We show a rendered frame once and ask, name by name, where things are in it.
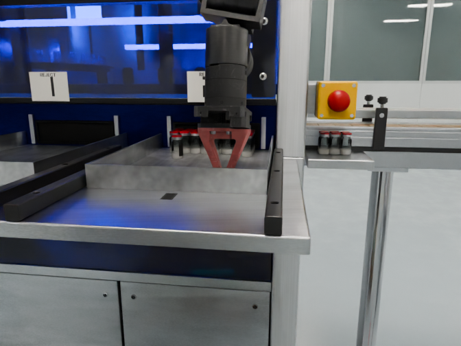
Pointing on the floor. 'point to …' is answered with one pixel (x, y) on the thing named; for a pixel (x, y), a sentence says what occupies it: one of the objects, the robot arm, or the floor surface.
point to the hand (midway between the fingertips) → (223, 176)
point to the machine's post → (285, 300)
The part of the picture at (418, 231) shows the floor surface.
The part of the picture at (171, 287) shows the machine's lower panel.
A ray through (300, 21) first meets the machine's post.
